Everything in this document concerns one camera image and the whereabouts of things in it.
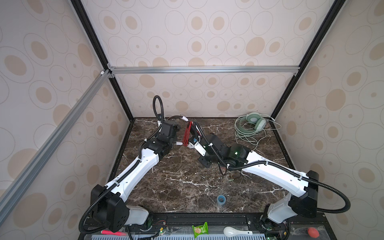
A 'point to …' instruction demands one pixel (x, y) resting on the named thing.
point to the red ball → (313, 232)
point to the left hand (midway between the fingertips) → (171, 127)
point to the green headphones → (252, 123)
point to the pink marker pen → (104, 232)
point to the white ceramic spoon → (230, 231)
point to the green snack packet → (200, 229)
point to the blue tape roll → (221, 199)
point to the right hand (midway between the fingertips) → (200, 152)
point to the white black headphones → (183, 118)
